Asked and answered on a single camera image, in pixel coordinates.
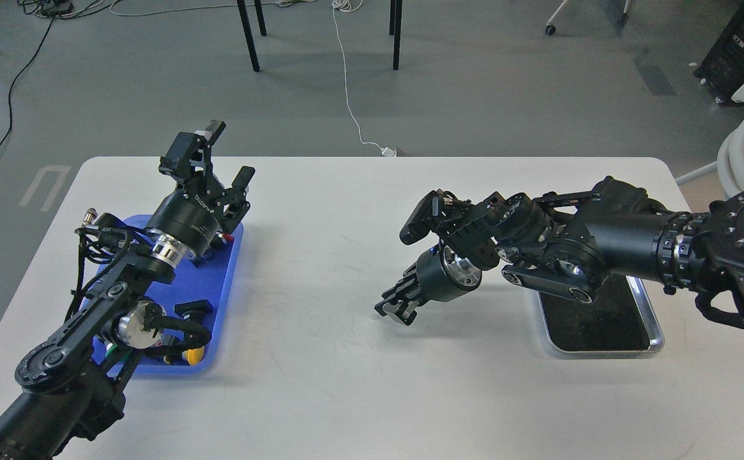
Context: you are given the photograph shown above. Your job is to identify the black table leg left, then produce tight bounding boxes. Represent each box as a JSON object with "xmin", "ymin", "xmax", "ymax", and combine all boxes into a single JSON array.
[{"xmin": 236, "ymin": 0, "xmax": 267, "ymax": 73}]

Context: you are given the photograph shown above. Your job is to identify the blue plastic tray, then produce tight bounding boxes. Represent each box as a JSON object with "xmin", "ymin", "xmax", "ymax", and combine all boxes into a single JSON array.
[{"xmin": 91, "ymin": 226, "xmax": 243, "ymax": 378}]

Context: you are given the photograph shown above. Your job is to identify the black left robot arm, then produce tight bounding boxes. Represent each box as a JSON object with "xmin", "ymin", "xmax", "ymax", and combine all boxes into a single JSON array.
[{"xmin": 0, "ymin": 120, "xmax": 255, "ymax": 459}]

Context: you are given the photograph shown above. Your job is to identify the white floor cable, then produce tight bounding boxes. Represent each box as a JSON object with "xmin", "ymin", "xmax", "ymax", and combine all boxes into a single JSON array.
[{"xmin": 331, "ymin": 0, "xmax": 397, "ymax": 157}]

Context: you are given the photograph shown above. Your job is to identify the black floor cable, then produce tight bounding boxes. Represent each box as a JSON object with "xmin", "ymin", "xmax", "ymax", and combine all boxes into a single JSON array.
[{"xmin": 0, "ymin": 0, "xmax": 75, "ymax": 242}]

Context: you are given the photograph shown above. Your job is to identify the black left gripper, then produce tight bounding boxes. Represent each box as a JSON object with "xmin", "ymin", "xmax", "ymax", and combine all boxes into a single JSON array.
[{"xmin": 145, "ymin": 120, "xmax": 255, "ymax": 258}]

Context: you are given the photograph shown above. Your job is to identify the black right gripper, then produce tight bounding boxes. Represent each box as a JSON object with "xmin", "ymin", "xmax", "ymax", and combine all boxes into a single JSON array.
[{"xmin": 374, "ymin": 248, "xmax": 482, "ymax": 326}]

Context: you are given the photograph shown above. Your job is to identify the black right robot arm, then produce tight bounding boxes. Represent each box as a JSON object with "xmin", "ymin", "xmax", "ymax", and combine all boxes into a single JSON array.
[{"xmin": 375, "ymin": 176, "xmax": 744, "ymax": 330}]

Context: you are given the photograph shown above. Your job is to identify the red push button switch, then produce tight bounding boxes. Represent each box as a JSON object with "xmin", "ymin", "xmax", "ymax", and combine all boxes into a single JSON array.
[{"xmin": 210, "ymin": 232, "xmax": 234, "ymax": 249}]

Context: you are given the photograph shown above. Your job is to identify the metal tray with black mat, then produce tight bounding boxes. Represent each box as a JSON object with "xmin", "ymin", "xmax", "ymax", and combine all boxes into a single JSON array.
[{"xmin": 538, "ymin": 275, "xmax": 665, "ymax": 359}]

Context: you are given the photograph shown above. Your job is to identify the black equipment case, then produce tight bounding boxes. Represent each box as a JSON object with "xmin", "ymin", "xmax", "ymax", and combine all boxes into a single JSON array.
[{"xmin": 693, "ymin": 1, "xmax": 744, "ymax": 105}]

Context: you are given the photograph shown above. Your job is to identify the white chair base caster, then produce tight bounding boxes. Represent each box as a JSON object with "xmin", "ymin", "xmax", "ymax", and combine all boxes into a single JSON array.
[{"xmin": 544, "ymin": 1, "xmax": 635, "ymax": 36}]

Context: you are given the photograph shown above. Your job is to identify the green push button switch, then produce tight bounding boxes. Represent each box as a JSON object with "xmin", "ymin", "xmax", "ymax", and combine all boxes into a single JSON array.
[{"xmin": 104, "ymin": 342, "xmax": 118, "ymax": 358}]

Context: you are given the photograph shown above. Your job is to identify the black table leg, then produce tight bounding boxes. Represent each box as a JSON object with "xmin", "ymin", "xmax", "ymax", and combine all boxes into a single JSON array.
[
  {"xmin": 236, "ymin": 0, "xmax": 267, "ymax": 73},
  {"xmin": 388, "ymin": 0, "xmax": 404, "ymax": 71}
]

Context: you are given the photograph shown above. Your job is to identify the black table leg right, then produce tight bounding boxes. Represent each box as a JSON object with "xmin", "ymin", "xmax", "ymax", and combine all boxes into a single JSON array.
[{"xmin": 388, "ymin": 0, "xmax": 404, "ymax": 71}]

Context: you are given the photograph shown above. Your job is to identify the black push button switch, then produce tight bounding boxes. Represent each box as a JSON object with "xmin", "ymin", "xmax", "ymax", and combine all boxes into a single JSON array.
[{"xmin": 174, "ymin": 299, "xmax": 214, "ymax": 325}]

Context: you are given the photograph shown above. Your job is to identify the yellow push button switch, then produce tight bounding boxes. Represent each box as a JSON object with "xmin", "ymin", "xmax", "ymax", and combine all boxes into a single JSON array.
[{"xmin": 180, "ymin": 346, "xmax": 206, "ymax": 366}]

